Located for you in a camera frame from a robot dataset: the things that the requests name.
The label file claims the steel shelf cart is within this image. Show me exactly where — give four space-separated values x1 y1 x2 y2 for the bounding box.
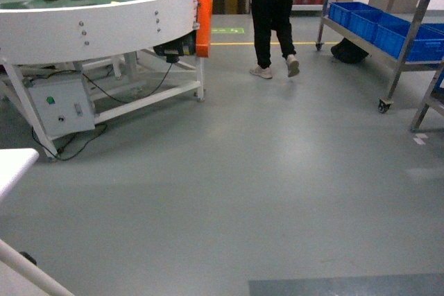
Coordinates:
316 0 443 131

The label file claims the blue bin on cart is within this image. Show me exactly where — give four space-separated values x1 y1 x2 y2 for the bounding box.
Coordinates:
328 2 443 62

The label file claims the white round conveyor table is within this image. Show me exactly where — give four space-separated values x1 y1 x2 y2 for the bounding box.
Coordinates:
1 0 205 159

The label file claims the black bag on floor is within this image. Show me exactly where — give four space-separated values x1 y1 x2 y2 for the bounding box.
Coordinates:
330 38 368 64

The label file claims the white control box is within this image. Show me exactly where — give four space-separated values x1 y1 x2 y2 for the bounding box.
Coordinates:
28 73 95 137

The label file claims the black power cable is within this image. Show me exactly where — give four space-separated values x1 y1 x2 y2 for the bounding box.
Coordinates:
31 60 174 162

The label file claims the walking person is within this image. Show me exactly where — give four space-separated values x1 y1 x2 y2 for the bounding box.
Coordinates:
250 0 299 79

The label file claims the orange motor guard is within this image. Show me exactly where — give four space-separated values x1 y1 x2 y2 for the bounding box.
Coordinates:
196 0 213 58

